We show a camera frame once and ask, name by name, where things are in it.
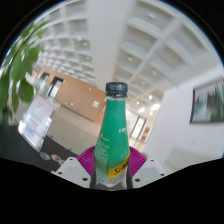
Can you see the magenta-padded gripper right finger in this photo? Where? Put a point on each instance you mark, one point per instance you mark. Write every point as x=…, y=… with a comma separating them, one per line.
x=148, y=170

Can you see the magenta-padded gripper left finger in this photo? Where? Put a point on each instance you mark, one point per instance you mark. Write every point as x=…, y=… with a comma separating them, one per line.
x=73, y=170

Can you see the green plastic drink bottle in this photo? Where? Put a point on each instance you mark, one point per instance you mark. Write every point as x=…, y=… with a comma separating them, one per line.
x=111, y=133

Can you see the round colourful badge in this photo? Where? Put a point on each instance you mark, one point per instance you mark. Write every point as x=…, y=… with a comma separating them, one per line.
x=55, y=157
x=62, y=162
x=45, y=155

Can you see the glass double door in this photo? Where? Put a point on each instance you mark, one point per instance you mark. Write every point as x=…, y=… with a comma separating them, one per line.
x=138, y=127

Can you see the dark-framed landscape picture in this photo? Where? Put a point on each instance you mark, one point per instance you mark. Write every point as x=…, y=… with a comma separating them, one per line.
x=210, y=103

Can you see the green leafy plant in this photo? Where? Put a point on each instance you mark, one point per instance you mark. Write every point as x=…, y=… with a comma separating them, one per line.
x=18, y=73

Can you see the ceiling lights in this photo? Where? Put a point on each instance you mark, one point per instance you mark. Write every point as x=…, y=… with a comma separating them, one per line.
x=130, y=58

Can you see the white wall notice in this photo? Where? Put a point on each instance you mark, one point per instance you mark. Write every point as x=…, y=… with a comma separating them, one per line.
x=95, y=104

